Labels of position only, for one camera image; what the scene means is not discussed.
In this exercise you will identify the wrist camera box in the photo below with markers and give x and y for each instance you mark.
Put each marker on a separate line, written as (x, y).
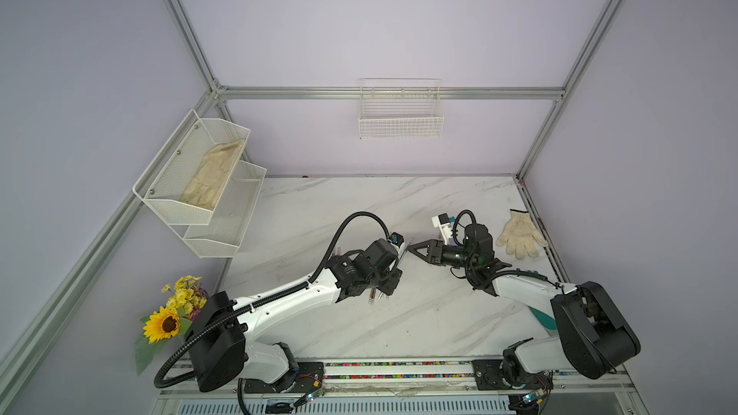
(445, 223)
(397, 241)

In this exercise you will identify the white mesh wall shelf lower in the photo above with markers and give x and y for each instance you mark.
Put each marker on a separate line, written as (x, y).
(224, 235)

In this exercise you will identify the artificial sunflower bouquet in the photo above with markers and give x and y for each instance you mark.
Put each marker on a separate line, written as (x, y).
(185, 300)

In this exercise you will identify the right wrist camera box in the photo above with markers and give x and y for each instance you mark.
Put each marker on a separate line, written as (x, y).
(445, 223)

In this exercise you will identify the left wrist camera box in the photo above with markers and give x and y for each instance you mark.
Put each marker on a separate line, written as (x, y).
(397, 241)

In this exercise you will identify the white mesh wall shelf upper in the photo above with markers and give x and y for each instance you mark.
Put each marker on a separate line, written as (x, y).
(184, 185)

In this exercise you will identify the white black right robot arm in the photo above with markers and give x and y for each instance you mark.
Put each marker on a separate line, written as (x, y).
(590, 336)

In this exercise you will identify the aluminium frame profile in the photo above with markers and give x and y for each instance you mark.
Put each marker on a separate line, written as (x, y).
(36, 342)

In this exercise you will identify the green rubber work glove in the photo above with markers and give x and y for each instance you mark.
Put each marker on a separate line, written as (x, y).
(544, 319)

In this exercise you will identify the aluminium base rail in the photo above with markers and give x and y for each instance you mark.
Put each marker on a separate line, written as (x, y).
(414, 385)

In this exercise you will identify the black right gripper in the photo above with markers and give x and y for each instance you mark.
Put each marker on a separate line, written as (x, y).
(435, 251)

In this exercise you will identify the white mesh wall shelf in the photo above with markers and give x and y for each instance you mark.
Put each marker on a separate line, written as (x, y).
(224, 235)
(184, 185)

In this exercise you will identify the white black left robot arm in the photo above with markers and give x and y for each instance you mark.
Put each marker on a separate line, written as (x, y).
(234, 350)

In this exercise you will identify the cream knitted work glove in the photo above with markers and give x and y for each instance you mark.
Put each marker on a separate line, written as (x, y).
(520, 237)

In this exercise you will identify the white wire wall basket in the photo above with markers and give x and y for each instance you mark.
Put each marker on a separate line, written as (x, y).
(400, 108)

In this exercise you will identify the cream glove in shelf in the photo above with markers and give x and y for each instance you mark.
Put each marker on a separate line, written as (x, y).
(211, 177)

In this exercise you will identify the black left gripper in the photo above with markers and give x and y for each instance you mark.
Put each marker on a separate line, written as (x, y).
(393, 276)

